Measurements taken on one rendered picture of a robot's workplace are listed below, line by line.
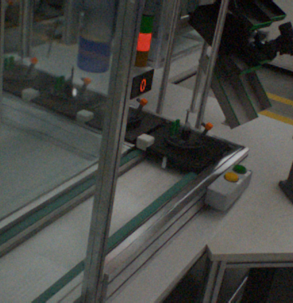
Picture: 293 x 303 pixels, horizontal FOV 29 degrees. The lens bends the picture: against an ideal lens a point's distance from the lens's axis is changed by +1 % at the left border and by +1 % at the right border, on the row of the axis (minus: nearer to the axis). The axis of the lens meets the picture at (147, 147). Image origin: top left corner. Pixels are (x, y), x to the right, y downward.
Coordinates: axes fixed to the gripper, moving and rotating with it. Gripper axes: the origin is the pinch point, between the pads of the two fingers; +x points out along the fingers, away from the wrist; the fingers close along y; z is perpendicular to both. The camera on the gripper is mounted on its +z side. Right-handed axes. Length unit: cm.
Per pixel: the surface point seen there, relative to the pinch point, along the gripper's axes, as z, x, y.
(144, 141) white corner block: -20, 18, 57
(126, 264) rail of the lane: -29, -11, 107
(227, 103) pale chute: -15.9, 4.7, 23.0
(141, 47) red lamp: 13, 10, 64
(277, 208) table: -44, -22, 40
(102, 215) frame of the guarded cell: -4, -23, 126
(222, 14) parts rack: 15.3, 5.4, 23.6
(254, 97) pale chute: -21.5, 6.0, -2.0
